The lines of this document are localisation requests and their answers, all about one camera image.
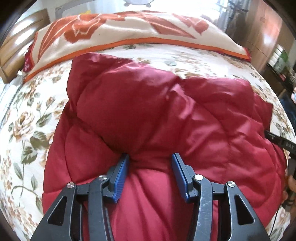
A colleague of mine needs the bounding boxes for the black cable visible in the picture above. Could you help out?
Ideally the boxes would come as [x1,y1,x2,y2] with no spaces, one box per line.
[272,203,286,235]

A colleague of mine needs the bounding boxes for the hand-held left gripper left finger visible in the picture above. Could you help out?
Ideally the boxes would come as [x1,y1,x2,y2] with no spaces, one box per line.
[30,153,130,241]

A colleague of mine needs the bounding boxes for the dark hanging clothes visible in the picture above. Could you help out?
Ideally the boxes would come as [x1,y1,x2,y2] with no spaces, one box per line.
[222,5,245,44]

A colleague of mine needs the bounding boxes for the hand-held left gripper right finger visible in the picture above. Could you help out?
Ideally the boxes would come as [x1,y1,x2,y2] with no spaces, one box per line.
[171,153,271,241]

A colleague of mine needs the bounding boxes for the person's right hand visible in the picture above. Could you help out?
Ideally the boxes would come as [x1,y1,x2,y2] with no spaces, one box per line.
[287,175,296,202]

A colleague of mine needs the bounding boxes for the grey bed guard rail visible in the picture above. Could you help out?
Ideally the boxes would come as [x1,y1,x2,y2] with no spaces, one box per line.
[55,0,155,18]

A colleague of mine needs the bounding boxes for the dark cluttered desk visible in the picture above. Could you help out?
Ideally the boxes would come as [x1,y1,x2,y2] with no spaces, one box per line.
[264,44,296,98]

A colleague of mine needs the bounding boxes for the orange flower blanket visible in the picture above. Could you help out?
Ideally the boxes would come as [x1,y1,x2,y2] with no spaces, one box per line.
[23,10,252,82]

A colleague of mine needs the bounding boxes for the floral bedspread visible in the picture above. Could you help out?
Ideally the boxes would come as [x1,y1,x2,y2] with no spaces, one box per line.
[0,43,296,241]

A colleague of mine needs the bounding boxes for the wooden wardrobe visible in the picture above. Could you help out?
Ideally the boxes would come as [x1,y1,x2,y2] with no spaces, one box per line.
[240,0,284,72]

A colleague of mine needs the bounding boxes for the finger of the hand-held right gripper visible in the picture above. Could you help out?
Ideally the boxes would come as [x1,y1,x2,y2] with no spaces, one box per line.
[264,130,296,160]

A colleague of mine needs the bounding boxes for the stack of boxes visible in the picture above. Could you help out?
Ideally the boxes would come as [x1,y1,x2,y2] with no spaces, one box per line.
[268,45,289,70]

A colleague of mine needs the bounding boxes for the wooden headboard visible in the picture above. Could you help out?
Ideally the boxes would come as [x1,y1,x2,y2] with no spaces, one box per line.
[0,9,51,84]

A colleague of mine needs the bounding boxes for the red quilted coat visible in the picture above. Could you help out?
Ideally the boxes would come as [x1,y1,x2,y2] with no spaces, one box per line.
[43,53,287,241]

